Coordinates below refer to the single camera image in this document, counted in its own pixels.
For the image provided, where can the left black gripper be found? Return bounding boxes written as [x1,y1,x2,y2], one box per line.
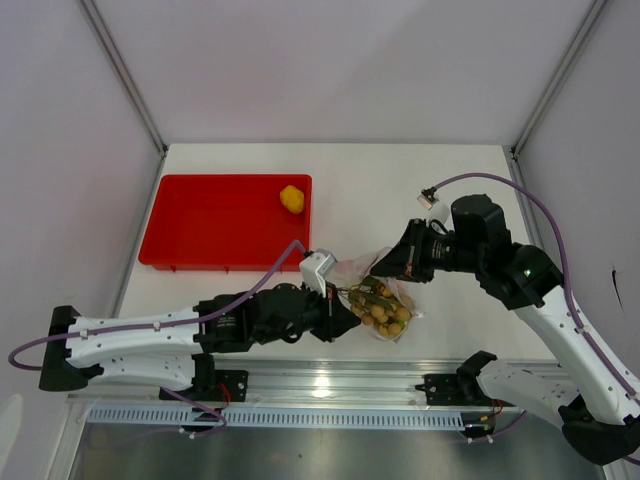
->
[255,278,361,345]

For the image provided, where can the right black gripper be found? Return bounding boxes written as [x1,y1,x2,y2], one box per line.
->
[370,219,484,284]

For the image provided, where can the bunch of tan longans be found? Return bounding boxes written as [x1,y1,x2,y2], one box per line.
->
[338,275,417,341]

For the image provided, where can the clear pink-dotted zip bag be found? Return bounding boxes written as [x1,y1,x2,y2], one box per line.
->
[329,247,425,343]

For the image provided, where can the yellow potato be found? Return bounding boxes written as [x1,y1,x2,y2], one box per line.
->
[279,185,305,215]

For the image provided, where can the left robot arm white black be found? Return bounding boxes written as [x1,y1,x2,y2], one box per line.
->
[39,283,360,400]

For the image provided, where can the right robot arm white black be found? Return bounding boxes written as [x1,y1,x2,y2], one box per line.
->
[371,194,639,465]

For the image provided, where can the red plastic tray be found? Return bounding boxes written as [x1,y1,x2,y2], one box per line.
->
[138,174,312,272]

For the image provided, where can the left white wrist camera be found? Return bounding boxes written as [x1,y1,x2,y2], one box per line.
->
[299,249,337,298]

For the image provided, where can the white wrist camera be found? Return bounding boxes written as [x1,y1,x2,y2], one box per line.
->
[299,249,337,298]
[418,187,450,223]

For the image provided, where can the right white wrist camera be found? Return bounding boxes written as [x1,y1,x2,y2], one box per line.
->
[418,187,450,223]

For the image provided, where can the aluminium mounting rail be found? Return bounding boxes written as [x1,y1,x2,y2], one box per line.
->
[66,357,574,409]

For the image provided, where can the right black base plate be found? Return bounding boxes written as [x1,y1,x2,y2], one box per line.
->
[413,373,498,407]

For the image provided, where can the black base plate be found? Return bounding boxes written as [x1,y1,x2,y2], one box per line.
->
[177,369,249,403]
[413,373,498,407]

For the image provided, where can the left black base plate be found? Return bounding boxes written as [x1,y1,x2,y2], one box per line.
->
[177,369,249,403]

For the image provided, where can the slotted white cable duct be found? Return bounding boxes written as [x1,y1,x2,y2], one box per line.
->
[87,404,465,431]

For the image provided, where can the right aluminium frame post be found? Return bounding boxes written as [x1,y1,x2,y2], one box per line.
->
[509,0,613,161]

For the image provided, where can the aluminium frame post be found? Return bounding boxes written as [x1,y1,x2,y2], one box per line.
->
[509,0,613,161]
[76,0,168,158]

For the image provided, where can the left aluminium frame post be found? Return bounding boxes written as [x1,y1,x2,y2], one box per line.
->
[76,0,168,158]

